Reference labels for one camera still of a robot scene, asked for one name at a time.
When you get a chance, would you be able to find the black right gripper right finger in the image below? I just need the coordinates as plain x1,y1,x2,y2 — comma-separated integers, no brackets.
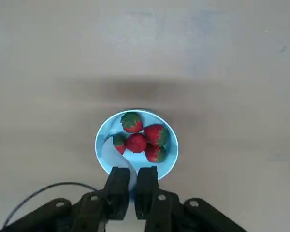
134,166,249,232

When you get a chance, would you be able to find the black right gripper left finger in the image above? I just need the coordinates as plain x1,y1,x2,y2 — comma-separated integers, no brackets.
0,166,131,232

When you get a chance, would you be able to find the pale blue plastic spoon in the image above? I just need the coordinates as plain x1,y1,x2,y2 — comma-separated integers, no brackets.
101,134,138,194

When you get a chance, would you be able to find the red strawberry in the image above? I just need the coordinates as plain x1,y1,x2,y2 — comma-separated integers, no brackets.
144,124,171,147
125,133,148,154
121,112,143,133
112,134,127,155
144,144,167,163

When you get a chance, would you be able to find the blue bowl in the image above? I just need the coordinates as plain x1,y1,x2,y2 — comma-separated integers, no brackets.
94,110,179,182

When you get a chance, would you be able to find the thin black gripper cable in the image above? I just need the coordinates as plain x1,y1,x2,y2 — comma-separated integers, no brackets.
2,181,112,229

